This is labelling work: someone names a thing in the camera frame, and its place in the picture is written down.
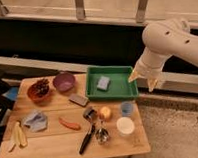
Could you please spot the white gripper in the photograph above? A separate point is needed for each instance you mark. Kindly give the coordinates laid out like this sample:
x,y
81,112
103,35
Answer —
x,y
149,65

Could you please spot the blue grey towel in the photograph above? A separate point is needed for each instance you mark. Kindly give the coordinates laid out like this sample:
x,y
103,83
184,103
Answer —
x,y
36,121

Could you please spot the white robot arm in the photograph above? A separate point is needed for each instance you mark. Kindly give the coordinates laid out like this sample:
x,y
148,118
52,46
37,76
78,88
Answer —
x,y
163,39

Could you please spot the purple bowl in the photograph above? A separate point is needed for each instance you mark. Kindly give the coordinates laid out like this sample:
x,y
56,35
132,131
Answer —
x,y
64,81

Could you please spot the orange bowl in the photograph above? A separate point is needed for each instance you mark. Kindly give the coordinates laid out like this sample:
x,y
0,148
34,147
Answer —
x,y
33,97

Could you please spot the blue plastic cup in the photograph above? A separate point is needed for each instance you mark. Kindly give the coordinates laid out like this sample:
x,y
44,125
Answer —
x,y
126,108

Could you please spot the blue sponge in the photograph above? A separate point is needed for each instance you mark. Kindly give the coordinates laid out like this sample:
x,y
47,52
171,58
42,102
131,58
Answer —
x,y
103,83

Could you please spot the green plastic tray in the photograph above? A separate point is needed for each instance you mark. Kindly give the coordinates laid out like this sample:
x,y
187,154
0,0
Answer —
x,y
119,88

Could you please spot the yellow orange ball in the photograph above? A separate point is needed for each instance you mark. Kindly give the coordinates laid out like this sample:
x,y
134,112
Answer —
x,y
105,112

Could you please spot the white lidded container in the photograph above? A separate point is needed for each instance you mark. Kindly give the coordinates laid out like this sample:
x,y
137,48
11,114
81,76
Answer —
x,y
125,126

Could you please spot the grey eraser block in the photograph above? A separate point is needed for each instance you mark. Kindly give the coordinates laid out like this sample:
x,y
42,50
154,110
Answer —
x,y
78,99

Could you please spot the metal measuring spoon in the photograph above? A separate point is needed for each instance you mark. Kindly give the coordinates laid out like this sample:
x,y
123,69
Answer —
x,y
101,134

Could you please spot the orange carrot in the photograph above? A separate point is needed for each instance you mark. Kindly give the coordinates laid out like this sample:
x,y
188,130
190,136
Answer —
x,y
70,125

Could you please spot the wooden board table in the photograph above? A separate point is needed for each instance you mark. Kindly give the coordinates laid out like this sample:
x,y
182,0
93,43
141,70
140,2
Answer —
x,y
58,141

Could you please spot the brown pine cone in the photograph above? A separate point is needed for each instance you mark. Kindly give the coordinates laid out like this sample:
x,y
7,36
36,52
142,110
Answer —
x,y
41,87

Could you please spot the blue object at left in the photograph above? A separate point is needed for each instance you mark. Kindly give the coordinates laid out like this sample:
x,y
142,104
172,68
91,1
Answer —
x,y
12,93

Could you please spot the black handled peeler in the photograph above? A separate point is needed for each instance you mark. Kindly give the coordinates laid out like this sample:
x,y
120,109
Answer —
x,y
87,139

